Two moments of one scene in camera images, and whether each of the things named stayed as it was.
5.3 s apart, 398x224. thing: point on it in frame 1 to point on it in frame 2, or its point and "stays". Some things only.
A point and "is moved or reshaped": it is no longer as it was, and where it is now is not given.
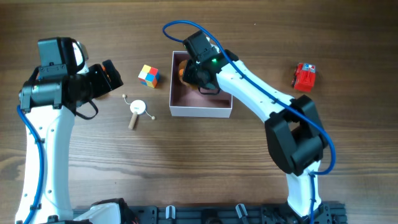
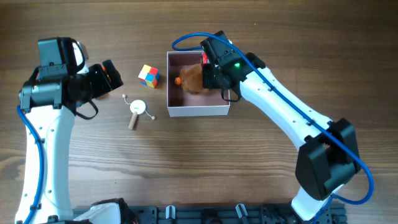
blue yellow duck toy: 104,69 stays
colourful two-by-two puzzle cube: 149,76 stays
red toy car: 303,78 is moved or reshaped
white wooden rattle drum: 137,107 stays
